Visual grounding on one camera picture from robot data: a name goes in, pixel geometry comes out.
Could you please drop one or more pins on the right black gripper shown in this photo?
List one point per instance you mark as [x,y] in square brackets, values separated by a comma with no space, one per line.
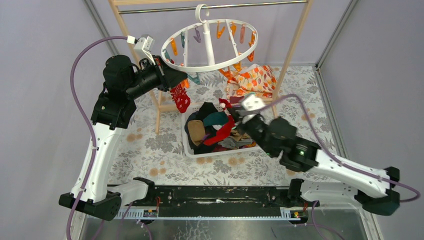
[240,126]

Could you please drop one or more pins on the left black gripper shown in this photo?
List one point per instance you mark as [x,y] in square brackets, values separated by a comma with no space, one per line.
[167,77]

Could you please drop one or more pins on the red bear christmas sock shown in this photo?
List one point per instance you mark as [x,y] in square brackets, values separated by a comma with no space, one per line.
[181,99]

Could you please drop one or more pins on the white round clip hanger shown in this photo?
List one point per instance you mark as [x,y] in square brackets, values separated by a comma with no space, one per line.
[243,39]

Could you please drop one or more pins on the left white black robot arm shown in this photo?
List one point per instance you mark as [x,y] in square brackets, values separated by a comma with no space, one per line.
[111,115]

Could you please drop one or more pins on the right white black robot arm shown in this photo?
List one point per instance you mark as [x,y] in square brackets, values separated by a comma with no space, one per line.
[371,188]

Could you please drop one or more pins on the grey sock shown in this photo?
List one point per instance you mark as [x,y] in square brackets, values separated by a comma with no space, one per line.
[231,143]

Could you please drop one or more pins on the dark green sock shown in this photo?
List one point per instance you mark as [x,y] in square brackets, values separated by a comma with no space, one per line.
[215,118]

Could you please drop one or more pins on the orange floral cloth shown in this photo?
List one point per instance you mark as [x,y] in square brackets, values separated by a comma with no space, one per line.
[255,79]

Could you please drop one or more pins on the white laundry basket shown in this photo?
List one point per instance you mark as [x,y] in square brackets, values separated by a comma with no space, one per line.
[189,152]

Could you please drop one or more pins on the black sock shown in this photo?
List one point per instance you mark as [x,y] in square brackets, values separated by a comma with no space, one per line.
[205,110]

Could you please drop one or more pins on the tan brown sock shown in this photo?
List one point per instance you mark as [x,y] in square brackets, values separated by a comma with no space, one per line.
[196,131]

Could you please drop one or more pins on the wooden clothes rack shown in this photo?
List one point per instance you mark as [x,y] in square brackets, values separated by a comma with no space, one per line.
[285,63]

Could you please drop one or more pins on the metal rack rod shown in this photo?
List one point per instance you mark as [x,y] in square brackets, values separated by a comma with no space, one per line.
[221,6]

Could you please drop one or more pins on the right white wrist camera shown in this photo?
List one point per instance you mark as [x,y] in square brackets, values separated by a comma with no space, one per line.
[251,105]

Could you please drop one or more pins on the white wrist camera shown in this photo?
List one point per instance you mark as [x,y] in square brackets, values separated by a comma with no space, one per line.
[141,47]
[251,105]

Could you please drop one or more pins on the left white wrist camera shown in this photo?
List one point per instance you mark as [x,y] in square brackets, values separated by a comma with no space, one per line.
[141,47]

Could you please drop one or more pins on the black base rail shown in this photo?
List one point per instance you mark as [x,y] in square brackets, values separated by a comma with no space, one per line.
[208,202]

